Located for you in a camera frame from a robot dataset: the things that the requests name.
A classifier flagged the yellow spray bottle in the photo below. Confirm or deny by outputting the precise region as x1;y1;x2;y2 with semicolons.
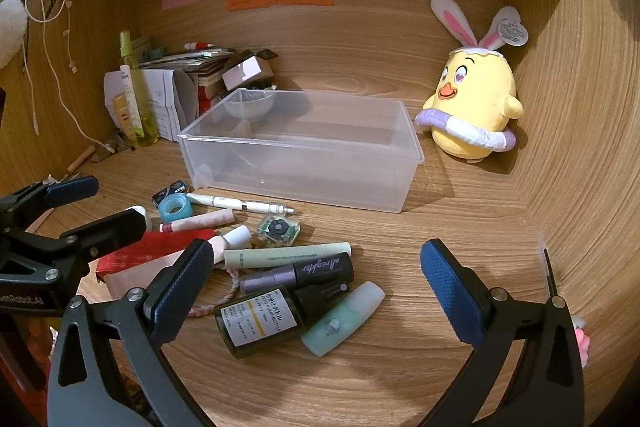
118;31;160;148

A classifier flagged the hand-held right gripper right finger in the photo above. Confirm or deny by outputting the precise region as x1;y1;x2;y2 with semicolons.
417;238;586;427

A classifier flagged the tan paper envelope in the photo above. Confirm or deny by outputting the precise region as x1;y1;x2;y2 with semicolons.
97;252;187;308

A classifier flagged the braided rope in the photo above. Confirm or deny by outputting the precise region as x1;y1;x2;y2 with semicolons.
187;264;246;318

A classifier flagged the white fluffy pompom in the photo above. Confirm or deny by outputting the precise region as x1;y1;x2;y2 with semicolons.
0;0;28;68

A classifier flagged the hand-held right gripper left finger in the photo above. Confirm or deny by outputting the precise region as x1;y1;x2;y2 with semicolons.
47;238;216;427

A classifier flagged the mint green bottle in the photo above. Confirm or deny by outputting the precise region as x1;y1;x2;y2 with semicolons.
301;282;386;356

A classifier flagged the clear square case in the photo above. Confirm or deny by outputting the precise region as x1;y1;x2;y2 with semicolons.
253;215;301;249

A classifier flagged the person's red clothing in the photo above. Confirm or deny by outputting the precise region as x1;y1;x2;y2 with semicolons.
0;317;51;408

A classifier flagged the stack of papers and boxes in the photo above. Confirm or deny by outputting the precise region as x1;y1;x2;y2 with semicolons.
103;67;198;142

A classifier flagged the thin black stick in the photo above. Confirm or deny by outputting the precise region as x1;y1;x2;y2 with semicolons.
542;247;561;298

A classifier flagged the dark bottle with white label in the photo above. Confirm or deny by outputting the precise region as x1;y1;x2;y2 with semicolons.
214;282;348;360

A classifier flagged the blue tape roll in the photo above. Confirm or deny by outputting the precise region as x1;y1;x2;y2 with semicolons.
159;194;193;223

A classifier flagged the pink plush charm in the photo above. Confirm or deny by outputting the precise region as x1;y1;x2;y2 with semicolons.
572;317;591;365

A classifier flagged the light green tube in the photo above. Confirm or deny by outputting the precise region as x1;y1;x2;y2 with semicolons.
223;242;352;269

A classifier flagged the small open cardboard box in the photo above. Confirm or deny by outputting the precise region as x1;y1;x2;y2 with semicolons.
221;49;278;92

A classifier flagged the purple tube with black cap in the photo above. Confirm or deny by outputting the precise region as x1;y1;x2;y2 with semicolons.
240;252;355;293

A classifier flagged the yellow cream tube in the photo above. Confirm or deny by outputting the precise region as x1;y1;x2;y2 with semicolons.
112;94;138;142

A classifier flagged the white bowl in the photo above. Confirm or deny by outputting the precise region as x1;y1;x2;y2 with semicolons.
220;89;275;124

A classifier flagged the white cable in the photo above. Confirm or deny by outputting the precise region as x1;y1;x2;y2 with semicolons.
20;0;43;136
42;14;126;148
60;0;80;75

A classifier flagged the clear plastic storage bin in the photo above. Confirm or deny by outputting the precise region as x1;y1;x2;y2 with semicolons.
178;88;425;214

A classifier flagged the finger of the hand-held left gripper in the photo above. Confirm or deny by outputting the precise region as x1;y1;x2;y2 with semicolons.
0;175;100;233
0;208;149;282

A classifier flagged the white pen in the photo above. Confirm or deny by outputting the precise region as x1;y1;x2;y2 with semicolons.
187;193;299;216

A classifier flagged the pink lip tube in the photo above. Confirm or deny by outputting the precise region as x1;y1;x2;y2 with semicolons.
159;208;236;234

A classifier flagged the red packet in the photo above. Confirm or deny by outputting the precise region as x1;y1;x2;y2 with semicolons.
95;228;216;285

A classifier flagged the yellow chick plush toy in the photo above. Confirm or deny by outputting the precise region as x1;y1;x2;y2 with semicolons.
415;0;530;164

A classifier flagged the wooden handle tool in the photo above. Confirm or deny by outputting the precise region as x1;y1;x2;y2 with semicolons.
67;146;96;172

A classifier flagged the small black box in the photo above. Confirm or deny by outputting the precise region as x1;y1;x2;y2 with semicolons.
152;180;190;206

